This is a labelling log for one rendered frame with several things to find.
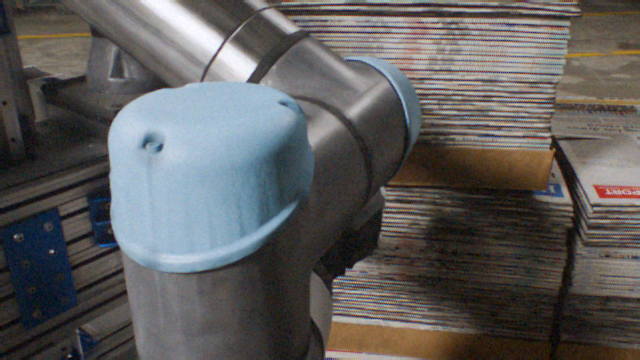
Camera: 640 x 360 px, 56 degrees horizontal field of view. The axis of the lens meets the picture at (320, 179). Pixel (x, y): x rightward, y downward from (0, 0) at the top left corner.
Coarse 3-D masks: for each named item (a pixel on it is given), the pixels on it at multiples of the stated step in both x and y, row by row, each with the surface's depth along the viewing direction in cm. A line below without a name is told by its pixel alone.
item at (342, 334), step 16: (336, 336) 72; (352, 336) 72; (368, 336) 72; (384, 336) 71; (400, 336) 71; (416, 336) 71; (432, 336) 70; (448, 336) 70; (464, 336) 69; (480, 336) 69; (368, 352) 73; (384, 352) 72; (400, 352) 72; (416, 352) 72; (432, 352) 71; (448, 352) 71; (464, 352) 70; (480, 352) 70; (496, 352) 70; (512, 352) 69; (528, 352) 69; (544, 352) 69; (560, 352) 68; (576, 352) 68; (592, 352) 68; (608, 352) 67; (624, 352) 67
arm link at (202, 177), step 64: (128, 128) 21; (192, 128) 20; (256, 128) 20; (320, 128) 27; (128, 192) 21; (192, 192) 20; (256, 192) 20; (320, 192) 25; (128, 256) 22; (192, 256) 21; (256, 256) 21; (320, 256) 26; (192, 320) 22; (256, 320) 22
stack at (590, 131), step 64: (576, 128) 80; (448, 192) 62; (512, 192) 62; (576, 192) 66; (384, 256) 67; (448, 256) 65; (512, 256) 64; (576, 256) 64; (384, 320) 71; (448, 320) 69; (512, 320) 68; (576, 320) 66
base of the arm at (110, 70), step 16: (96, 32) 96; (96, 48) 97; (112, 48) 96; (96, 64) 97; (112, 64) 96; (128, 64) 96; (96, 80) 97; (112, 80) 96; (128, 80) 96; (144, 80) 97
